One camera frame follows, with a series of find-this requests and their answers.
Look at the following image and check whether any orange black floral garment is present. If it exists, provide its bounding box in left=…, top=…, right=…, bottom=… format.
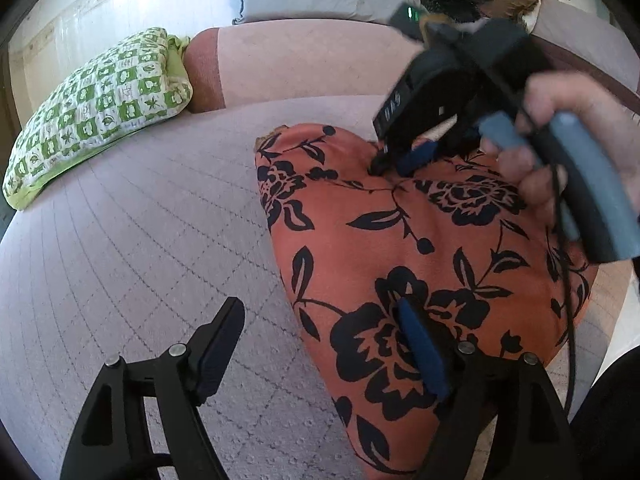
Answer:
left=254, top=124, right=597, bottom=479

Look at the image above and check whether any person's right hand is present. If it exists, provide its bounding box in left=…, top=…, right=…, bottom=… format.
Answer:
left=480, top=72, right=639, bottom=226

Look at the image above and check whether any pale quilted bed cover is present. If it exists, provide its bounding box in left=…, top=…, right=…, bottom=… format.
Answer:
left=0, top=93, right=640, bottom=480

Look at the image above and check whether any pink bolster cushion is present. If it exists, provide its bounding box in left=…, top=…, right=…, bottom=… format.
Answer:
left=183, top=18, right=420, bottom=113

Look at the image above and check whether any green white patterned pillow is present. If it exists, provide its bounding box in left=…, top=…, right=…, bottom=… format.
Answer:
left=2, top=27, right=193, bottom=210

